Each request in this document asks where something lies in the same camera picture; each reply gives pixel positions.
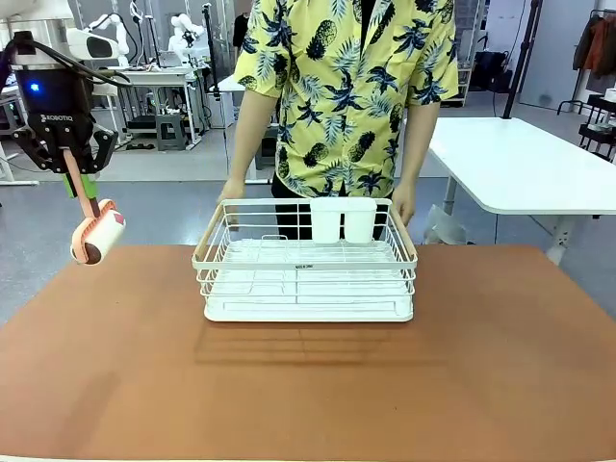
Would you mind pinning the large white background robot arm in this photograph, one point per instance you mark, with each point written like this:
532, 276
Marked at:
96, 43

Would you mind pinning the black stand pole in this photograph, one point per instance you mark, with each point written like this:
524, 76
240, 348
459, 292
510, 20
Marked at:
520, 62

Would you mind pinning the black tripod pole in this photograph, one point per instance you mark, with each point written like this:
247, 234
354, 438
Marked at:
211, 48

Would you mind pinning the small white background robot arm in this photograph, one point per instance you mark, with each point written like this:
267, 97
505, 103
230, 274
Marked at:
185, 38

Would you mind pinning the person in yellow pineapple shirt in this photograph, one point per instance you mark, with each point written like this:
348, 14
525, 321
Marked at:
346, 96

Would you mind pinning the person's left hand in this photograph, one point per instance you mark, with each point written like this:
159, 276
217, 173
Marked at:
405, 202

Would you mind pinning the pink lint roller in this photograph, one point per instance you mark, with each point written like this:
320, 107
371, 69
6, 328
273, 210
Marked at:
103, 233

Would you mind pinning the person's left forearm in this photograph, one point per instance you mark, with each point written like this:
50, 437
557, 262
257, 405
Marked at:
418, 144

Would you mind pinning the person's right forearm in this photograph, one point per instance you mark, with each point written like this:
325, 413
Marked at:
250, 139

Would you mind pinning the white double cutlery holder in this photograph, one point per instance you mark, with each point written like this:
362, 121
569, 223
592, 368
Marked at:
327, 221

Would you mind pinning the large white table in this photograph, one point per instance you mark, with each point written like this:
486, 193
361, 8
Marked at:
520, 159

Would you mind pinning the white workbench table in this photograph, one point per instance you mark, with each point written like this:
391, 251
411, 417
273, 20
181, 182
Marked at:
154, 74

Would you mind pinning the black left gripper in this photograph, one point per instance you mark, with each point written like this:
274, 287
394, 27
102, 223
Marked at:
58, 106

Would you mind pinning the grey step stool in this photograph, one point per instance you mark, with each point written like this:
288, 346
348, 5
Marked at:
169, 132

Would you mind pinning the white power strip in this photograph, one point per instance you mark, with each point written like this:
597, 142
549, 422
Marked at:
562, 237

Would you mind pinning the hanging brown and grey clothes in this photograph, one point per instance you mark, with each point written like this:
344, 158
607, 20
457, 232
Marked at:
599, 45

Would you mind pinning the white shoe rack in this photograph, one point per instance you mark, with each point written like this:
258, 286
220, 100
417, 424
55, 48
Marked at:
464, 86

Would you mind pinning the person's right hand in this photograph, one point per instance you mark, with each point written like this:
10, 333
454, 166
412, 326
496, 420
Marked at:
232, 191

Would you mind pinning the black utility cart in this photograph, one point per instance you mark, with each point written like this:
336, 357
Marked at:
597, 125

